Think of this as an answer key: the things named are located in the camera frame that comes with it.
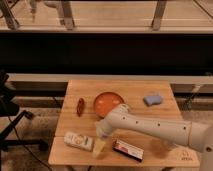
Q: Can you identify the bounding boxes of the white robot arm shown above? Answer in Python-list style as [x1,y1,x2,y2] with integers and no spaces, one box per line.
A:
[96,104,213,171]

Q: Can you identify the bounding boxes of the wooden table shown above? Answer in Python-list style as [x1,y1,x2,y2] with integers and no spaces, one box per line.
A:
[49,79,199,167]

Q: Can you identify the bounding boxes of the red brown small object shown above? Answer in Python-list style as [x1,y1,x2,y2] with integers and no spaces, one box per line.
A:
[76,98,85,117]

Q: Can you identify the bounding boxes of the white plastic bottle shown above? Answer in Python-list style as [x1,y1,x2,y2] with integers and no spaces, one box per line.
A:
[64,132,93,151]

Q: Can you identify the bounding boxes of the blue sponge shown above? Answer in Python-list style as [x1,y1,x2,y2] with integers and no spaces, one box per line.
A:
[143,94,163,106]

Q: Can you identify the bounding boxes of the black red white box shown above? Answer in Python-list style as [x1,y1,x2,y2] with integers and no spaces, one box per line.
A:
[112,139,144,162]

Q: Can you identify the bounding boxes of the orange bowl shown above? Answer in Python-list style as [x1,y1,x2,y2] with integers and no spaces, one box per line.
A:
[93,92,124,118]

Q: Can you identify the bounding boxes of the black cable on floor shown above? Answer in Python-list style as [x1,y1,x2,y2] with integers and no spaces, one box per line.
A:
[6,114,54,171]

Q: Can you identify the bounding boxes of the white paper cup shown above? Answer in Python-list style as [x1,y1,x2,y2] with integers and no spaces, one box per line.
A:
[164,141,177,151]

